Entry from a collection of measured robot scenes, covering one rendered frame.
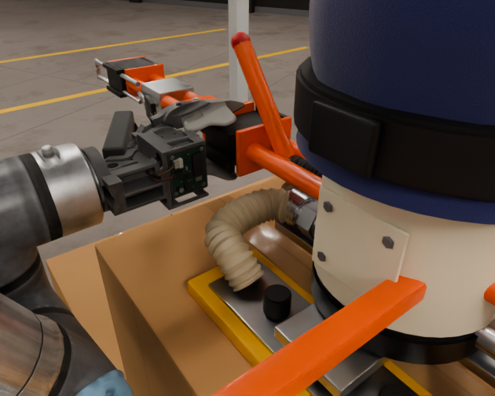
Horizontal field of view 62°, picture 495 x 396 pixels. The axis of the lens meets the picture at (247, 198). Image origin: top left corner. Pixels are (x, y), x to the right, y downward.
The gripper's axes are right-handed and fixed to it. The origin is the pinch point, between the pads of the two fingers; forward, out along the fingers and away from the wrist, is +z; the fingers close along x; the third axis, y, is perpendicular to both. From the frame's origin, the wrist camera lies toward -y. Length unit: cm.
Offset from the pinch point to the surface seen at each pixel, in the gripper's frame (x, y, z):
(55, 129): -112, -303, 34
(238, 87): -90, -244, 177
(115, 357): -56, -21, -18
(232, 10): -29, -251, 176
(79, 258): -56, -59, -14
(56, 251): -111, -141, -10
